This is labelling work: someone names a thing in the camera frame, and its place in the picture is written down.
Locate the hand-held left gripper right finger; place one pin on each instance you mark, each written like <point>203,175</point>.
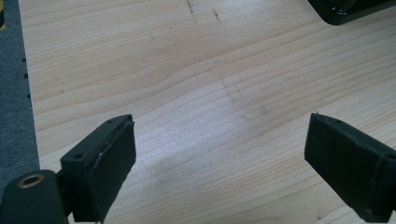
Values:
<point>351,168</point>

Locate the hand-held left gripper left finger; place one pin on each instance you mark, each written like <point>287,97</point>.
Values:
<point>106,168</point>

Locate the yellow tape strip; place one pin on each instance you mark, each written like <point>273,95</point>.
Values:
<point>1,21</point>

